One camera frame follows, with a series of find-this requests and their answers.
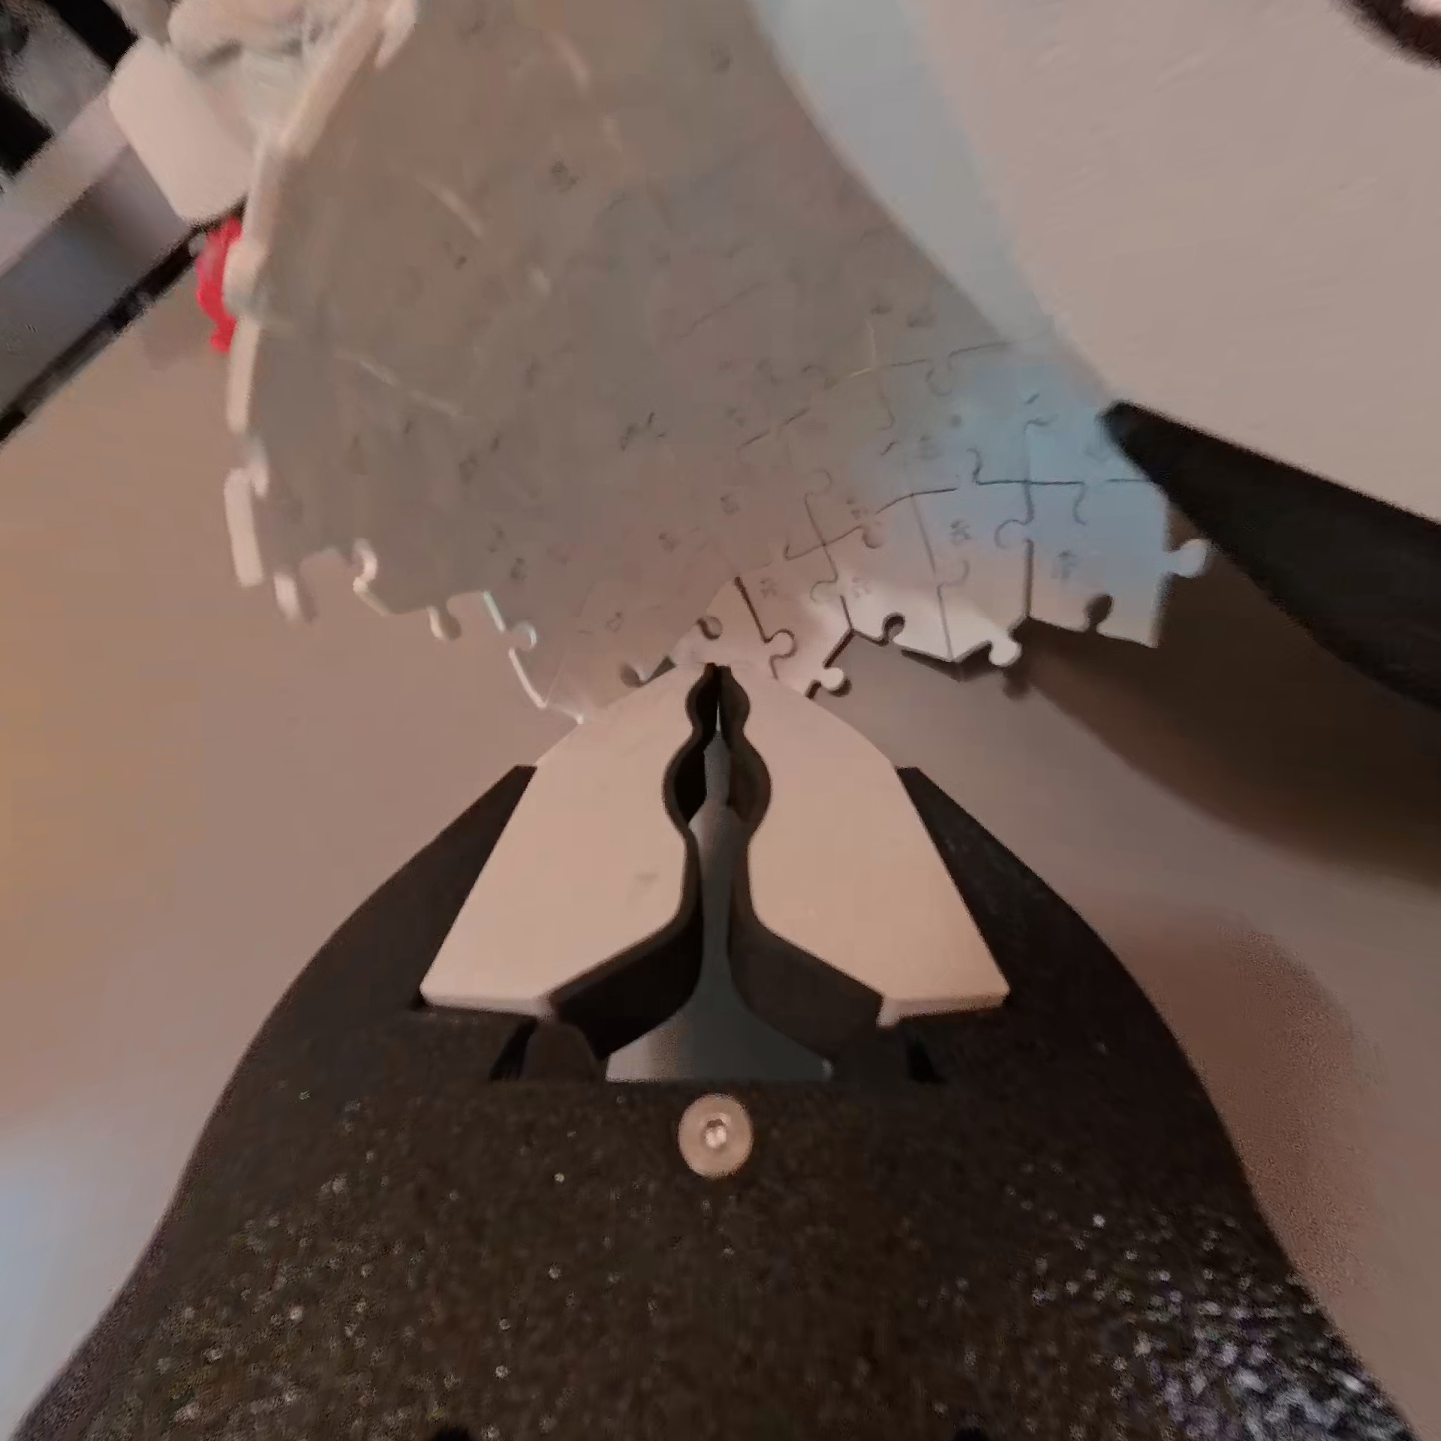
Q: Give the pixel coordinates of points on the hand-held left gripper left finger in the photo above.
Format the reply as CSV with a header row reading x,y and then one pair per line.
x,y
562,887

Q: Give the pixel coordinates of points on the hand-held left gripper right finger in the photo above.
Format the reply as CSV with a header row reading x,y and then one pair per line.
x,y
866,887

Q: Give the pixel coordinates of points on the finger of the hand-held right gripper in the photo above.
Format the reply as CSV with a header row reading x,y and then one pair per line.
x,y
1181,225

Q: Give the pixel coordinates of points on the partly built white puzzle ball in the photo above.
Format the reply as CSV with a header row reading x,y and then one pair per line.
x,y
562,336

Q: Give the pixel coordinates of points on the red plastic case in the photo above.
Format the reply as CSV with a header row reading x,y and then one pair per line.
x,y
215,281

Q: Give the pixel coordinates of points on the white cardboard tray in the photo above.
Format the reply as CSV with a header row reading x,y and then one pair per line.
x,y
169,135

